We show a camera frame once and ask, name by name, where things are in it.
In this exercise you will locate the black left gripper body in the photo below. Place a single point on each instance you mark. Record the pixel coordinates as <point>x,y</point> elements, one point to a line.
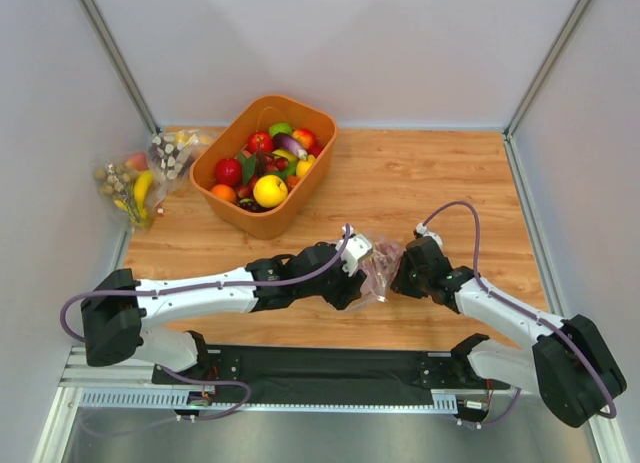
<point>347,288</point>

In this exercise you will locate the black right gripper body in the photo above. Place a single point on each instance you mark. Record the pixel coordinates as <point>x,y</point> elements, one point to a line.
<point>407,271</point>

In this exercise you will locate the red fake grape bunch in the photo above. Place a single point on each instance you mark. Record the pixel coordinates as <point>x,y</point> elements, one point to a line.
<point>387,255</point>

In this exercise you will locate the clear polka dot zip bag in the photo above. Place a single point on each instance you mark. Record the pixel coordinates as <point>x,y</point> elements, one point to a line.
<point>375,289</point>

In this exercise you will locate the yellow fake lemon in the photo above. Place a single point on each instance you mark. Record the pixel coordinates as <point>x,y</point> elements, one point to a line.
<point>303,166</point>
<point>270,191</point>

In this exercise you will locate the purple fake eggplant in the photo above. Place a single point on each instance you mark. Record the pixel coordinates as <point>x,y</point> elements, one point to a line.
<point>288,143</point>

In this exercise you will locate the red fake apple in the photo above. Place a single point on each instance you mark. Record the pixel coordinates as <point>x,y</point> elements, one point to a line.
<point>260,141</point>
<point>228,171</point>

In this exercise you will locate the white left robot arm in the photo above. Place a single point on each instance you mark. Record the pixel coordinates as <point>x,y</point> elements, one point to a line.
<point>127,318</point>

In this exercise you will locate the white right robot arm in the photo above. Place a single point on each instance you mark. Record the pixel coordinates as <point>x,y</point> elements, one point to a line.
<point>564,361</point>

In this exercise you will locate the yellow fake lemon in basket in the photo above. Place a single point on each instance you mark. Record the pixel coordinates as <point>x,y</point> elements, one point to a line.
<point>303,166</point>

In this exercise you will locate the fake orange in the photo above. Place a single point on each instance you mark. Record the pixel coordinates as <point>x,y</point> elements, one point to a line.
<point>224,192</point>

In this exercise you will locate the red fake apple in basket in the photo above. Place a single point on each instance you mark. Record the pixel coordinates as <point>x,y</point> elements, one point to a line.
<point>260,141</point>

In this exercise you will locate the clear bag with banana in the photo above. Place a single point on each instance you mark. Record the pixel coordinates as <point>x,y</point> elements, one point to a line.
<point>129,189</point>

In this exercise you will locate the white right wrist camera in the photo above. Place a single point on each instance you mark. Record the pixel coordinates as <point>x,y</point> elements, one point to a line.
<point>421,230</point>

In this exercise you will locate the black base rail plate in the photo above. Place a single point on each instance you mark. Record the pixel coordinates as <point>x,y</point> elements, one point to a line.
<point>329,377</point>

